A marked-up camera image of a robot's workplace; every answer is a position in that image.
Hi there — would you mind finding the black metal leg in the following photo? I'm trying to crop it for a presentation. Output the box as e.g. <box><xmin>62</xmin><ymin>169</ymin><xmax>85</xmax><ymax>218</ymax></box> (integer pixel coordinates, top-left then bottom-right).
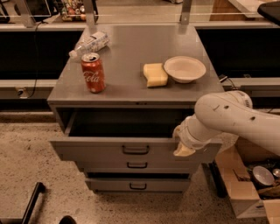
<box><xmin>209</xmin><ymin>162</ymin><xmax>227</xmax><ymax>198</ymax></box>

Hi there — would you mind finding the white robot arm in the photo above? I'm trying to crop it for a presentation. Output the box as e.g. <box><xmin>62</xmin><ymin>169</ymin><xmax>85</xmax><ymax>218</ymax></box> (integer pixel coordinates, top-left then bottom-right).
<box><xmin>172</xmin><ymin>91</ymin><xmax>280</xmax><ymax>157</ymax></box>

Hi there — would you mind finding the white bowl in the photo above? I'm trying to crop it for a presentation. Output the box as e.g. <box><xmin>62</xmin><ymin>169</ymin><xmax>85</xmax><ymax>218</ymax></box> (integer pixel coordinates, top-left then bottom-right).
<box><xmin>164</xmin><ymin>56</ymin><xmax>207</xmax><ymax>83</ymax></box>

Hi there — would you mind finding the yellow sponge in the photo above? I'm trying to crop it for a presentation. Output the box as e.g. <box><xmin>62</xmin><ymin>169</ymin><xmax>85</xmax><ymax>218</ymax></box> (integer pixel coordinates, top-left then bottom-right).
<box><xmin>143</xmin><ymin>63</ymin><xmax>168</xmax><ymax>88</ymax></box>

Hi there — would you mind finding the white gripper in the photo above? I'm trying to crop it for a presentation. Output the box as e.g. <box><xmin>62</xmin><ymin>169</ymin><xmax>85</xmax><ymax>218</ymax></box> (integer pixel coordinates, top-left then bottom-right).
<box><xmin>172</xmin><ymin>117</ymin><xmax>211</xmax><ymax>157</ymax></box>

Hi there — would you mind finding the grey bottom drawer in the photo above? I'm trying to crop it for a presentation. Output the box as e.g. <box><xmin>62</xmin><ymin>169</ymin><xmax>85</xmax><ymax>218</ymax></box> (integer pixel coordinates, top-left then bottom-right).
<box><xmin>85</xmin><ymin>178</ymin><xmax>191</xmax><ymax>193</ymax></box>

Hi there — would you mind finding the grey middle drawer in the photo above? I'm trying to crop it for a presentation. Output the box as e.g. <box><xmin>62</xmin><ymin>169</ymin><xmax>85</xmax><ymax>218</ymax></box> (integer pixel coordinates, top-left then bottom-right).
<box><xmin>76</xmin><ymin>161</ymin><xmax>200</xmax><ymax>173</ymax></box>

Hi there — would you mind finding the cardboard box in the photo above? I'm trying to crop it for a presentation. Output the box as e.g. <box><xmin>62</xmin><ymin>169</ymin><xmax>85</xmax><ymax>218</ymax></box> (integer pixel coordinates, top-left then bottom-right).
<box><xmin>215</xmin><ymin>137</ymin><xmax>280</xmax><ymax>224</ymax></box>

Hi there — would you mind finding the grey drawer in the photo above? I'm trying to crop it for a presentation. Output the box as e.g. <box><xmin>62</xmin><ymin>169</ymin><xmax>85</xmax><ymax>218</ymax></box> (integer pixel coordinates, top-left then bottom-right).
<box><xmin>51</xmin><ymin>108</ymin><xmax>221</xmax><ymax>163</ymax></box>
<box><xmin>76</xmin><ymin>161</ymin><xmax>200</xmax><ymax>173</ymax></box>
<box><xmin>85</xmin><ymin>178</ymin><xmax>191</xmax><ymax>193</ymax></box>

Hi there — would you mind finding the grey metal drawer cabinet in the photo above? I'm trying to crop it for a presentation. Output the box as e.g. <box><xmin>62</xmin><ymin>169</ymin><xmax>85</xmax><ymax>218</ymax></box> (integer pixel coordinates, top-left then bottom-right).
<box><xmin>48</xmin><ymin>24</ymin><xmax>223</xmax><ymax>180</ymax></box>

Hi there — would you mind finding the grey top drawer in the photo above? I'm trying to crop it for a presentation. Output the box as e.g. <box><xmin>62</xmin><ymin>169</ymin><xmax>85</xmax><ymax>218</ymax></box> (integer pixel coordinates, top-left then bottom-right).
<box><xmin>51</xmin><ymin>108</ymin><xmax>221</xmax><ymax>163</ymax></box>

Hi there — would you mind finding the metal bowl in box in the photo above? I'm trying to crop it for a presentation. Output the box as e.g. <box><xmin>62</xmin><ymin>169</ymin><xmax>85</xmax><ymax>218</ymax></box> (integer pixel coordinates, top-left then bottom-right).
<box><xmin>252</xmin><ymin>165</ymin><xmax>274</xmax><ymax>186</ymax></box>

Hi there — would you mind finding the rack of colourful items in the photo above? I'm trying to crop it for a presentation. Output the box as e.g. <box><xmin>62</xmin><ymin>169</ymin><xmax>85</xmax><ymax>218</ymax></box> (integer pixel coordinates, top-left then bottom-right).
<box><xmin>60</xmin><ymin>0</ymin><xmax>86</xmax><ymax>22</ymax></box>

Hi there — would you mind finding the red cola can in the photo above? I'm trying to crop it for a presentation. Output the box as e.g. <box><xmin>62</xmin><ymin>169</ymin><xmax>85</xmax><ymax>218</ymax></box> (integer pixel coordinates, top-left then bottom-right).
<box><xmin>81</xmin><ymin>52</ymin><xmax>106</xmax><ymax>94</ymax></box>

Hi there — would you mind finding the black power cable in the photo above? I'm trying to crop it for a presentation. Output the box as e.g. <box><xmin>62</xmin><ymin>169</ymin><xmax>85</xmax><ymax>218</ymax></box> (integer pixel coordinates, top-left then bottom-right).
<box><xmin>27</xmin><ymin>20</ymin><xmax>48</xmax><ymax>99</ymax></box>

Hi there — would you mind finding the clear plastic water bottle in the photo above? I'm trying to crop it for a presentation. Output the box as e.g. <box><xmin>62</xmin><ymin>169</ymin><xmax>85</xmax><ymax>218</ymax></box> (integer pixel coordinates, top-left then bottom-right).
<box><xmin>69</xmin><ymin>31</ymin><xmax>109</xmax><ymax>58</ymax></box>

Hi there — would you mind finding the black metal bar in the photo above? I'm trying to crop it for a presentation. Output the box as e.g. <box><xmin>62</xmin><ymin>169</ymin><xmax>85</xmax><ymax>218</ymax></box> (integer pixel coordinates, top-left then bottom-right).
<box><xmin>21</xmin><ymin>182</ymin><xmax>46</xmax><ymax>224</ymax></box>

